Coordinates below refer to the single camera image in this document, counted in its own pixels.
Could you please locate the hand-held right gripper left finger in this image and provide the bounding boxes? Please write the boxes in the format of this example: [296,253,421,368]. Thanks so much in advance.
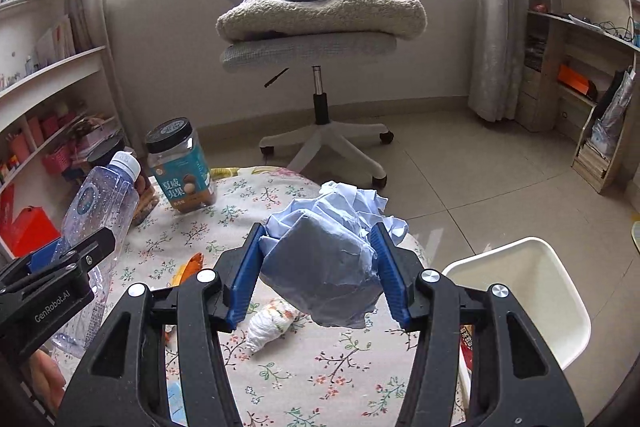
[55,223,266,427]

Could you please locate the light blue carton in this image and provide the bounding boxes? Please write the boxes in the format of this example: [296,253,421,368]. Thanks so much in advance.
[162,379,188,427]

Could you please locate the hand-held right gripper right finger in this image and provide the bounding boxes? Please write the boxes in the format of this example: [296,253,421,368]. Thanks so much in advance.
[369,223,586,427]

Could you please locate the white bookshelf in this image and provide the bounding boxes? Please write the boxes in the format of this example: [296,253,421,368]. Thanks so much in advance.
[0,0,126,268]

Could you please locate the red box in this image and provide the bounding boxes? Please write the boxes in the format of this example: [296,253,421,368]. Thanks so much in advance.
[0,206,61,258]

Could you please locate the wooden desk with shelves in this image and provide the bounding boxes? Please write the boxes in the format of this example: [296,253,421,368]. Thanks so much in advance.
[515,0,640,195]

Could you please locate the teal label nut jar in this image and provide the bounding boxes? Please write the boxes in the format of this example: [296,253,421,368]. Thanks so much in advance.
[145,118,217,214]

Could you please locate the person's left hand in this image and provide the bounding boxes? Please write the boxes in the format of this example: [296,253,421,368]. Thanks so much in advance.
[30,352,66,408]

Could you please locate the patterned grey curtain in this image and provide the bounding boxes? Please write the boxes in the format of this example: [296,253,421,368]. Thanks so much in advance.
[467,0,531,122]
[65,0,131,142]

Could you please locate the pink storage basket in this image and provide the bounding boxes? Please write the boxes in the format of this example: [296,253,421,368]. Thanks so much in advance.
[40,142,76,175]

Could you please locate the orange wrapper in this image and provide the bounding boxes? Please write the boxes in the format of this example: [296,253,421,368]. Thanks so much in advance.
[170,252,203,288]

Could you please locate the blue paper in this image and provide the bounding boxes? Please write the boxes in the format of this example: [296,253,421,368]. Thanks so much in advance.
[259,181,410,329]

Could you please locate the white trash bin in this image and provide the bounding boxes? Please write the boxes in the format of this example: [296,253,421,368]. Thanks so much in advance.
[440,236,592,408]

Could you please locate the purple label nut jar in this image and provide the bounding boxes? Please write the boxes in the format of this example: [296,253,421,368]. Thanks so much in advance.
[89,138,162,228]

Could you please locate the beige fleece blanket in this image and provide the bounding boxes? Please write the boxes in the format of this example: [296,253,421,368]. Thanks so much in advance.
[216,0,428,42]

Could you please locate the white tissue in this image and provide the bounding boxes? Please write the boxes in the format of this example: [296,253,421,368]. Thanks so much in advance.
[244,298,308,354]

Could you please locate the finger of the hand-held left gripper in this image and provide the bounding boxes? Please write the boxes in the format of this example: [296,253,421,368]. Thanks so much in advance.
[0,227,116,293]

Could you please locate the grey office chair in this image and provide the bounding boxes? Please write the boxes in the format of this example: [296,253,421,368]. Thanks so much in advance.
[207,0,431,190]

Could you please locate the orange box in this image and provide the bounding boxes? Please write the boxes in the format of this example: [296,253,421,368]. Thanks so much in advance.
[557,64,598,100]

